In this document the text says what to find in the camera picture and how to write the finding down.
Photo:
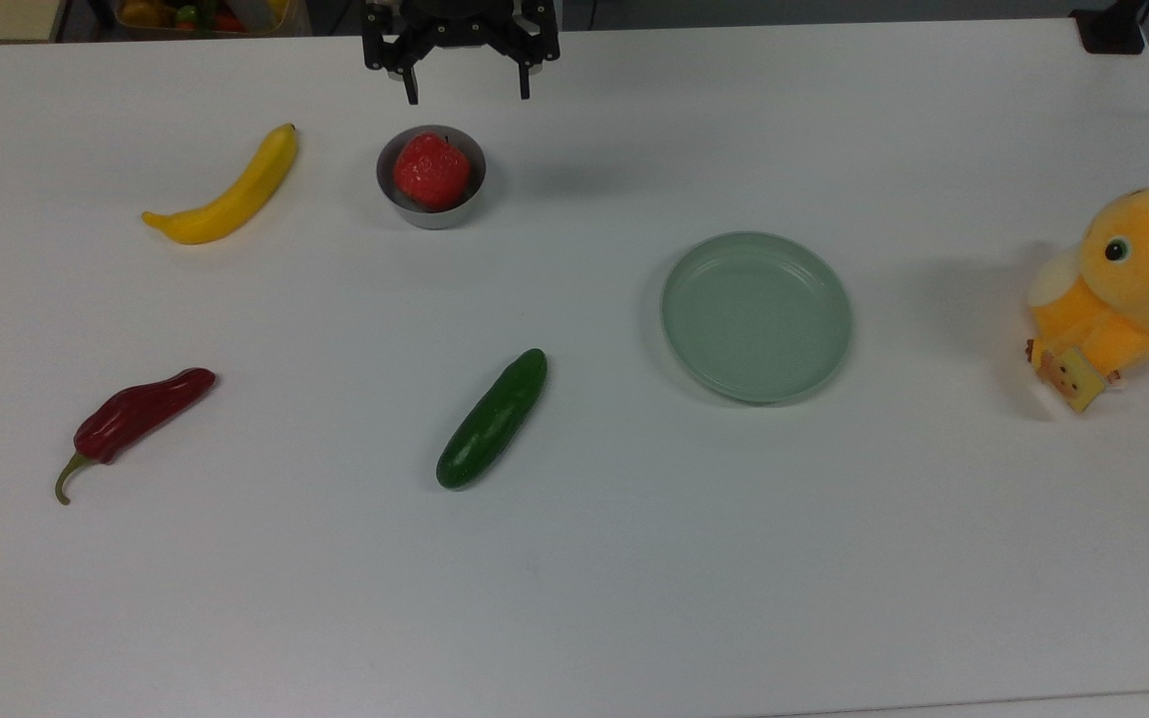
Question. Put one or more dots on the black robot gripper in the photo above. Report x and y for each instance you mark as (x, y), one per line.
(460, 25)

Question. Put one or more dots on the yellow banana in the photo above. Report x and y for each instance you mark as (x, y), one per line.
(231, 195)

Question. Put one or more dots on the pale green plastic plate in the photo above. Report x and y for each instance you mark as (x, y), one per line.
(756, 317)

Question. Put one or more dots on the red toy strawberry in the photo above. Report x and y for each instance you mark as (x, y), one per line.
(431, 172)

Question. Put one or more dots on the small metal bowl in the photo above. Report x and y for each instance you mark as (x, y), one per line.
(435, 218)

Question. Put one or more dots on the clear bin of toy produce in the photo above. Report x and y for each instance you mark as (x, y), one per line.
(200, 15)

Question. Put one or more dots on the green cucumber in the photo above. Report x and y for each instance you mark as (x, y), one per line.
(491, 421)

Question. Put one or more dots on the dark red chili pepper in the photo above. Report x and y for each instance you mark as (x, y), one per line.
(136, 413)

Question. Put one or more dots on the yellow plush toy tag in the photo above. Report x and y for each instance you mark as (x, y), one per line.
(1071, 377)

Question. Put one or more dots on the orange plush duck toy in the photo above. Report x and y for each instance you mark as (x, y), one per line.
(1143, 279)

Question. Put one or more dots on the black table clamp mount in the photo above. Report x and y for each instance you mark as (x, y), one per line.
(1111, 30)

